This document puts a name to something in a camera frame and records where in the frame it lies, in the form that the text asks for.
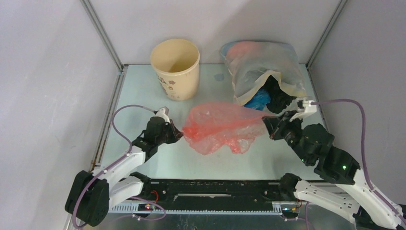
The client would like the circuit board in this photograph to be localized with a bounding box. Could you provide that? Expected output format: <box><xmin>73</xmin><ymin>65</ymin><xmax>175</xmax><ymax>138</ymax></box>
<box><xmin>137</xmin><ymin>204</ymin><xmax>156</xmax><ymax>212</ymax></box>
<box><xmin>282</xmin><ymin>207</ymin><xmax>299</xmax><ymax>219</ymax></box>

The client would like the blue plastic trash bag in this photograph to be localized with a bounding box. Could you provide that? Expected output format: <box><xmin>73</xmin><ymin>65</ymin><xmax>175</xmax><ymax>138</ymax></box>
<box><xmin>244</xmin><ymin>89</ymin><xmax>271</xmax><ymax>111</ymax></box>

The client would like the beige plastic trash bin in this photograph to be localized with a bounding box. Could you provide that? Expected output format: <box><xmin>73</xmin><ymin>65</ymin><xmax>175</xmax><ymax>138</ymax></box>
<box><xmin>150</xmin><ymin>39</ymin><xmax>200</xmax><ymax>101</ymax></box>

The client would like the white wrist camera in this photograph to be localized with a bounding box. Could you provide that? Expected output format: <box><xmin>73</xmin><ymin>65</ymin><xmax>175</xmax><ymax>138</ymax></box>
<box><xmin>289</xmin><ymin>97</ymin><xmax>318</xmax><ymax>122</ymax></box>
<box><xmin>154</xmin><ymin>107</ymin><xmax>170</xmax><ymax>123</ymax></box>

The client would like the aluminium frame rail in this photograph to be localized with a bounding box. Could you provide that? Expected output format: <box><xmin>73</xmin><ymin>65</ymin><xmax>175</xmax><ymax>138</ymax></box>
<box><xmin>73</xmin><ymin>181</ymin><xmax>362</xmax><ymax>217</ymax></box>

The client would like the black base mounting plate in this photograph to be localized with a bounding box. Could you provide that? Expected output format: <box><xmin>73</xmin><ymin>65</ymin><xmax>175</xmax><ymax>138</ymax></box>
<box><xmin>138</xmin><ymin>179</ymin><xmax>304</xmax><ymax>213</ymax></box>

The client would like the red plastic trash bag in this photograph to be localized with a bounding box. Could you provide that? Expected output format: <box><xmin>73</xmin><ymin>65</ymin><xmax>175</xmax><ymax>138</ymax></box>
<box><xmin>182</xmin><ymin>102</ymin><xmax>274</xmax><ymax>155</ymax></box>

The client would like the left circuit board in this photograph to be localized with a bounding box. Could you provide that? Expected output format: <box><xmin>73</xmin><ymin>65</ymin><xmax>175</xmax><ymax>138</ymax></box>
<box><xmin>137</xmin><ymin>204</ymin><xmax>156</xmax><ymax>212</ymax></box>

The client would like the black plastic trash bag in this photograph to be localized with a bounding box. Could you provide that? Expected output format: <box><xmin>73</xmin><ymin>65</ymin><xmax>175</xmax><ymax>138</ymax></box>
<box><xmin>261</xmin><ymin>75</ymin><xmax>296</xmax><ymax>114</ymax></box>

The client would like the large translucent storage bag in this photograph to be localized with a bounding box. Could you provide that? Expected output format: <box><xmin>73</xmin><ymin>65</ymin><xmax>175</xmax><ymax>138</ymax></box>
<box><xmin>220</xmin><ymin>41</ymin><xmax>307</xmax><ymax>106</ymax></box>

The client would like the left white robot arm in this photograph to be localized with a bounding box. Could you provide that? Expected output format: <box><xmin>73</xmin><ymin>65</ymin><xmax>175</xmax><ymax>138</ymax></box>
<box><xmin>65</xmin><ymin>114</ymin><xmax>183</xmax><ymax>229</ymax></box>

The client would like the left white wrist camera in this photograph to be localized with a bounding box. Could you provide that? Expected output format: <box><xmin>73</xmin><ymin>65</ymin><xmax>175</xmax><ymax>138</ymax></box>
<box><xmin>154</xmin><ymin>107</ymin><xmax>170</xmax><ymax>123</ymax></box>

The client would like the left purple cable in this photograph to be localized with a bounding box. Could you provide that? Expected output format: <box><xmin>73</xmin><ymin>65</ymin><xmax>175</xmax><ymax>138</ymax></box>
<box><xmin>71</xmin><ymin>105</ymin><xmax>167</xmax><ymax>230</ymax></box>

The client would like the right circuit board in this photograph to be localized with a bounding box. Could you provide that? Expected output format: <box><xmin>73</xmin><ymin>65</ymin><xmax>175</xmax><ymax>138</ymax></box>
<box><xmin>282</xmin><ymin>207</ymin><xmax>299</xmax><ymax>219</ymax></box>

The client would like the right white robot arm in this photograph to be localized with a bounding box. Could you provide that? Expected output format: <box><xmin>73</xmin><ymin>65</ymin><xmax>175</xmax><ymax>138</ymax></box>
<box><xmin>262</xmin><ymin>111</ymin><xmax>406</xmax><ymax>230</ymax></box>

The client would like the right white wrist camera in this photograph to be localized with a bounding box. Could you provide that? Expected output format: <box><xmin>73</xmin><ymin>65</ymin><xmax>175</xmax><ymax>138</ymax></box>
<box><xmin>289</xmin><ymin>97</ymin><xmax>318</xmax><ymax>122</ymax></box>

